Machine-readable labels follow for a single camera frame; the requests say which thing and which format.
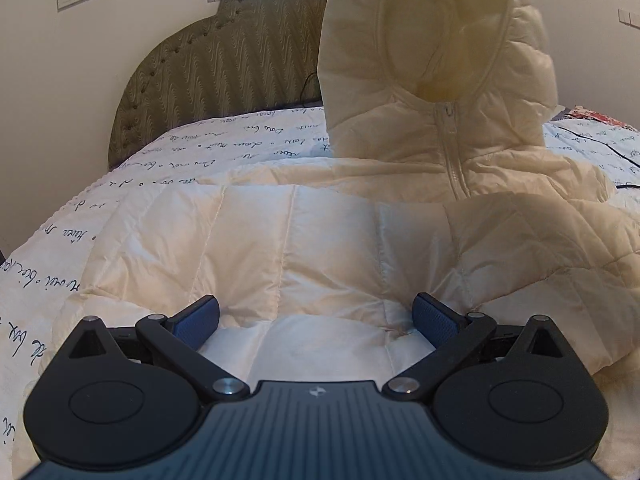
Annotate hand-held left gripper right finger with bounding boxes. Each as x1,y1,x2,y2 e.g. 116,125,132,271
381,291,569,404

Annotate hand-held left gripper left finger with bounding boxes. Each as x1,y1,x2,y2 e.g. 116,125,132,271
67,294,252,404

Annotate white hooded puffer jacket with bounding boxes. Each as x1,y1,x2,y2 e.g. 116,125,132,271
12,0,640,476

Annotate white script-print bed sheet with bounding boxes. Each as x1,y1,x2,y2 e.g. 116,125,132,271
0,104,640,463

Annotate green upholstered headboard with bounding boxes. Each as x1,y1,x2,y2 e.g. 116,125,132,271
107,0,337,171

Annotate red floral cloth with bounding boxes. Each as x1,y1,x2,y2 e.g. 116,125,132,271
552,104,640,127

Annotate long black cable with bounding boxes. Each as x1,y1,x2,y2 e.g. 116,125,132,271
542,119,640,191

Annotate thin dark cable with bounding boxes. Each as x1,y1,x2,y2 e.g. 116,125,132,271
298,72,322,105

